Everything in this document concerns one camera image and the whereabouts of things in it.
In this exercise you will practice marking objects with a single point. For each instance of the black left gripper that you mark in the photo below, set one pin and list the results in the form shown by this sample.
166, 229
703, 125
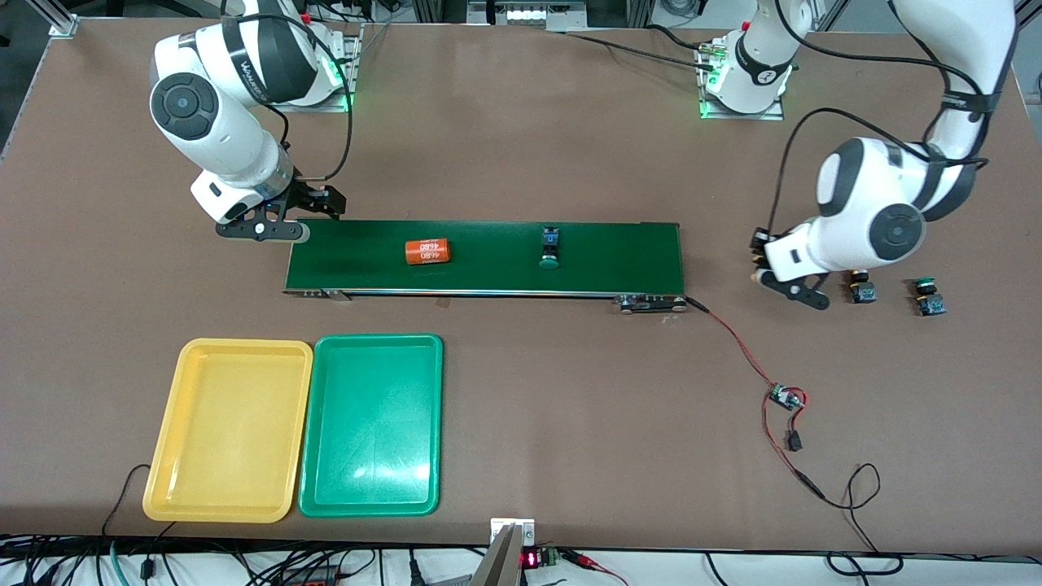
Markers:
758, 246

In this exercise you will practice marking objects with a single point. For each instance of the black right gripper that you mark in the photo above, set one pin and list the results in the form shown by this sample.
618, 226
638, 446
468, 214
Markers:
307, 195

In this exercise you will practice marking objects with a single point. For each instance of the yellow mushroom push button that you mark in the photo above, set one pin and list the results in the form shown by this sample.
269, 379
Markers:
863, 291

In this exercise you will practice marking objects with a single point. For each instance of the orange cylinder with white print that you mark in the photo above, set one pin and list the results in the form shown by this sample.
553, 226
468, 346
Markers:
428, 252

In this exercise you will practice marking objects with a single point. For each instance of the green push button switch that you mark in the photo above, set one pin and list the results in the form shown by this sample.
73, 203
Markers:
550, 242
930, 303

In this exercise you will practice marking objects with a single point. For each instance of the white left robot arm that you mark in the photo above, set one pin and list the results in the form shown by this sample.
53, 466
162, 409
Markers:
863, 179

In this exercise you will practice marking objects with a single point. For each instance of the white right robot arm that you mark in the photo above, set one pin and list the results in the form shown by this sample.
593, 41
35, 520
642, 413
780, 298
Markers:
220, 122

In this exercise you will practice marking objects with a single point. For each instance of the small green circuit board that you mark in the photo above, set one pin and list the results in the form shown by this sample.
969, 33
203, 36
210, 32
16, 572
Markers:
786, 397

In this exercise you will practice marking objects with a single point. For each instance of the green conveyor belt unit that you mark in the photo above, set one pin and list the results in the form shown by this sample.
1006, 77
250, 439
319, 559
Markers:
488, 277

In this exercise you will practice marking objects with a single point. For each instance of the short lead with black plug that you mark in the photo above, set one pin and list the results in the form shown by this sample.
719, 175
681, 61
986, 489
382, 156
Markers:
794, 443

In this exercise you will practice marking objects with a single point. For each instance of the green plastic tray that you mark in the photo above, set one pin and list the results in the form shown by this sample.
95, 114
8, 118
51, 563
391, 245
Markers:
370, 439

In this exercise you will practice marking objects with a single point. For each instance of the yellow plastic tray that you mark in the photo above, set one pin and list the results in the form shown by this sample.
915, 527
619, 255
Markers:
228, 431

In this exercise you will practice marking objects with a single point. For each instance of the white lit device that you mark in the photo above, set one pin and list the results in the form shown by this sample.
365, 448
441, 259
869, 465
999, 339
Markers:
537, 14

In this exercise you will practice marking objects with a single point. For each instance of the red clip lead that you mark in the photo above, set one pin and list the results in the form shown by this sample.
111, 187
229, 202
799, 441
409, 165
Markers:
582, 558

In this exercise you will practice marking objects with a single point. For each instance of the orange power strip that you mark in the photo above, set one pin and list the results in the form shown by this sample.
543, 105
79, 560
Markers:
313, 579

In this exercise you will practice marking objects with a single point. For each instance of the red LED display module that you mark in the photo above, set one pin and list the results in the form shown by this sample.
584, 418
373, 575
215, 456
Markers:
531, 559

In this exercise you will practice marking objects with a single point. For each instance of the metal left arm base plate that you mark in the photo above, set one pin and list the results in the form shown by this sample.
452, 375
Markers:
769, 114

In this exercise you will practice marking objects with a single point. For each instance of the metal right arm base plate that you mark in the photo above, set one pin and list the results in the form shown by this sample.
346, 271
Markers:
354, 65

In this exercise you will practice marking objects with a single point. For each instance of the metal corner bracket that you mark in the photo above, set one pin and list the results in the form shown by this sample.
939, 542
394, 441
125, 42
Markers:
65, 26

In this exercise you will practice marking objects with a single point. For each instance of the small metal mounting bracket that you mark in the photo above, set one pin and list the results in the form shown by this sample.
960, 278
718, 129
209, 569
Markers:
525, 531

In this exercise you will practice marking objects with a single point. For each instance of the grey camera mount bar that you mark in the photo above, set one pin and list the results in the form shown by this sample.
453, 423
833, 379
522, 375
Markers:
498, 566

